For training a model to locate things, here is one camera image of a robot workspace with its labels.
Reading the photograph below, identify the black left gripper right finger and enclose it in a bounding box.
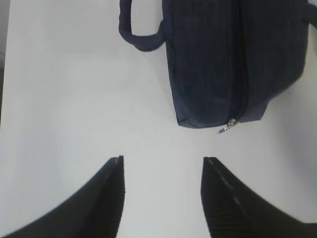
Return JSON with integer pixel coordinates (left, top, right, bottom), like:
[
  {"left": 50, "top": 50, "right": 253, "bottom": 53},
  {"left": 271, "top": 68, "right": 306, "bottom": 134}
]
[{"left": 201, "top": 157, "right": 317, "bottom": 238}]

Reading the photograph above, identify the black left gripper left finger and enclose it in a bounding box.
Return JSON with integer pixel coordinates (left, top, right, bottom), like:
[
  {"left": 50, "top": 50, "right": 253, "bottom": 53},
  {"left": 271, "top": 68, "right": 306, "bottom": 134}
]
[{"left": 7, "top": 156, "right": 125, "bottom": 238}]

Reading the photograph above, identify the silver zipper pull ring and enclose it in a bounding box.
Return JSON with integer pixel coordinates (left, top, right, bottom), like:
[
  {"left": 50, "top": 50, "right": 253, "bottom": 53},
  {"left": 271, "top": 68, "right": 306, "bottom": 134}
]
[{"left": 217, "top": 118, "right": 237, "bottom": 135}]

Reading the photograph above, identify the navy blue lunch bag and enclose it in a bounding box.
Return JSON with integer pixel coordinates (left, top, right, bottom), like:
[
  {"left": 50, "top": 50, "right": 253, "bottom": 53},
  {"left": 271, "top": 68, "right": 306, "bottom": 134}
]
[{"left": 118, "top": 0, "right": 317, "bottom": 131}]

